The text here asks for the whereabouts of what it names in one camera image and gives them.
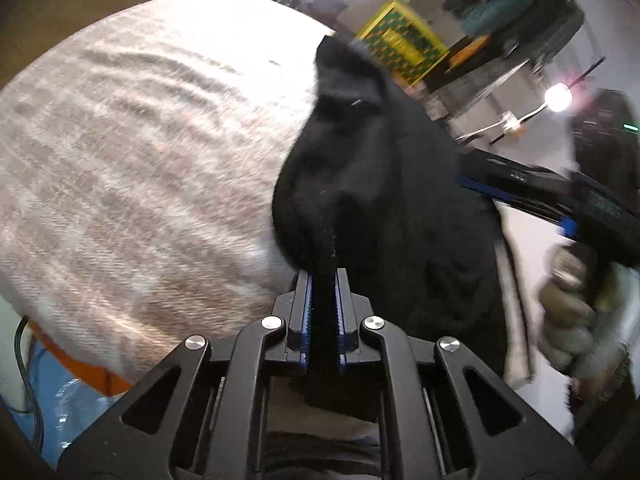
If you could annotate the beige plaid bed blanket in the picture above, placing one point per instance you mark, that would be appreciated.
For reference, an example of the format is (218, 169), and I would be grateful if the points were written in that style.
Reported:
(138, 160)

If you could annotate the white clip-on lamp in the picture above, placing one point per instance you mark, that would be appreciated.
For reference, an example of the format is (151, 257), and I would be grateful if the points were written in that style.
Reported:
(557, 98)

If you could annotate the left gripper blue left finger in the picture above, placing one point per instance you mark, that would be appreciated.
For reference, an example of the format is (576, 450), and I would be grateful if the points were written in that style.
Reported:
(297, 340)

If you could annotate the yellow green storage box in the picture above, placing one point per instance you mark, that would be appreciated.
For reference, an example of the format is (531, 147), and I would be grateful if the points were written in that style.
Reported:
(399, 39)

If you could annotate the right hand grey glove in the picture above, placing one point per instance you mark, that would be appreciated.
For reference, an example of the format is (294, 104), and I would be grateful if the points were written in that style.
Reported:
(591, 312)

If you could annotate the dark green hanging sweater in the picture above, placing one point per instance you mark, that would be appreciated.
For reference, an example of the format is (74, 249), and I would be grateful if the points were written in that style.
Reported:
(492, 16)

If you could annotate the orange hanging garment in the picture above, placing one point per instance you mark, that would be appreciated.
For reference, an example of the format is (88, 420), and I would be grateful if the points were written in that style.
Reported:
(469, 51)

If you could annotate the black long-sleeve sweater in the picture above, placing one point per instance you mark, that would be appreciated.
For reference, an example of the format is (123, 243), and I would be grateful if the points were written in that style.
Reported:
(371, 186)

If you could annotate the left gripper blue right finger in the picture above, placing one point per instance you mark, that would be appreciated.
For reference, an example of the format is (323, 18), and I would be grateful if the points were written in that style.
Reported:
(346, 318)

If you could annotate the grey plaid long coat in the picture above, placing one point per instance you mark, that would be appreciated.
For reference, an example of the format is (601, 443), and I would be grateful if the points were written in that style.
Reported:
(457, 97)

